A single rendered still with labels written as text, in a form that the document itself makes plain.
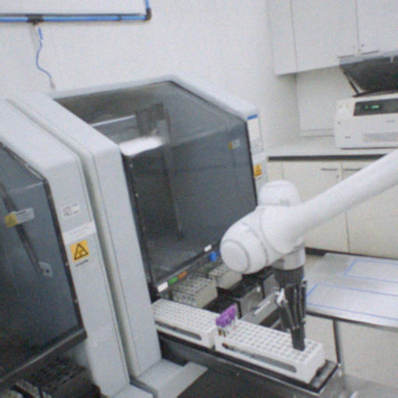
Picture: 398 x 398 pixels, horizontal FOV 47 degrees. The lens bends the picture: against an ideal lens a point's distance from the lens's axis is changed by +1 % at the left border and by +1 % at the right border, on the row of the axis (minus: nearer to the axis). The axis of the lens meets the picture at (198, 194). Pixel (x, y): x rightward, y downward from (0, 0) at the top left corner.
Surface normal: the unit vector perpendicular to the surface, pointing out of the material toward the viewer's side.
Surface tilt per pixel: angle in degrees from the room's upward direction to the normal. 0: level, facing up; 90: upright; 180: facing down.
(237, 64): 90
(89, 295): 90
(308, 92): 90
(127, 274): 90
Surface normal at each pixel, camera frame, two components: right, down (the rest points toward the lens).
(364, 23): -0.65, 0.29
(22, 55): 0.75, 0.04
